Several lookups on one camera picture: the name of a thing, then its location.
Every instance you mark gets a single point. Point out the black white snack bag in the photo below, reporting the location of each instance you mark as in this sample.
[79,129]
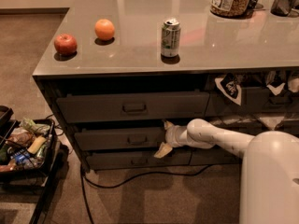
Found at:
[229,87]

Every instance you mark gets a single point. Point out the yellow snack bar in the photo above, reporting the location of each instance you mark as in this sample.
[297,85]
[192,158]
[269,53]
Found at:
[36,145]

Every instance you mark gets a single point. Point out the dark grey drawer cabinet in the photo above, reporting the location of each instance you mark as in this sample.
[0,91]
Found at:
[250,48]

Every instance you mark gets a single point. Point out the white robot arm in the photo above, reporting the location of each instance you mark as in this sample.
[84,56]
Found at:
[269,191]

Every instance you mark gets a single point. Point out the red apple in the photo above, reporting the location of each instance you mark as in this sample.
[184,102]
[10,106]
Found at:
[65,44]

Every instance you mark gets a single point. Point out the green white soda can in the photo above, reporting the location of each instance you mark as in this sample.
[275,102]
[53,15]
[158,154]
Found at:
[170,37]

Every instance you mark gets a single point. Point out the green snack bag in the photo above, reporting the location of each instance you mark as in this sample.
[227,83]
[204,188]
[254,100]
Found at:
[31,126]

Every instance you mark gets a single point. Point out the orange fruit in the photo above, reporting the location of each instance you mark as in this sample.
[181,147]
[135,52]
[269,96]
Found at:
[104,29]

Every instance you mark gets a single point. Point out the black bin of snacks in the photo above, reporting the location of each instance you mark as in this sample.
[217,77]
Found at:
[14,138]

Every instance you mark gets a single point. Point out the white packet in drawer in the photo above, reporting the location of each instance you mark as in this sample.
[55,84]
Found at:
[270,121]

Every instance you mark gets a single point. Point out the blue snack packet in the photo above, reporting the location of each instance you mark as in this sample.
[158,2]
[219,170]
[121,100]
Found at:
[21,156]

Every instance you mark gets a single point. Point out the grey drawer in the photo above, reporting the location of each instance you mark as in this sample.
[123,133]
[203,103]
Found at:
[120,138]
[137,159]
[256,127]
[213,156]
[133,106]
[253,100]

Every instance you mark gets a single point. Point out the dark glass container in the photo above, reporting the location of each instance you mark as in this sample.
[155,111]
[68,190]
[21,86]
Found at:
[282,7]

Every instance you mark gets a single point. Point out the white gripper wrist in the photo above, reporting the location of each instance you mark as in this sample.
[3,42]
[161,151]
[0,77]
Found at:
[172,136]

